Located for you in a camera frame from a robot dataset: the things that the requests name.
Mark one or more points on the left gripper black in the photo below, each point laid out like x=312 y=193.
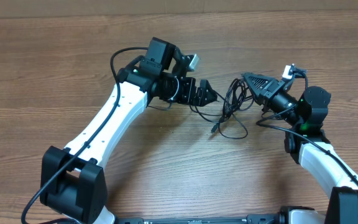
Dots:
x=189 y=97

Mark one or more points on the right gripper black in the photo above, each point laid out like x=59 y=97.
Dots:
x=269 y=86

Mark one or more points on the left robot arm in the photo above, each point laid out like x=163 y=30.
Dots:
x=72 y=179

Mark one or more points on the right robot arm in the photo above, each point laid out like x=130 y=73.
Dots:
x=308 y=146

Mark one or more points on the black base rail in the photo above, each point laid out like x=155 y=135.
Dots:
x=204 y=220

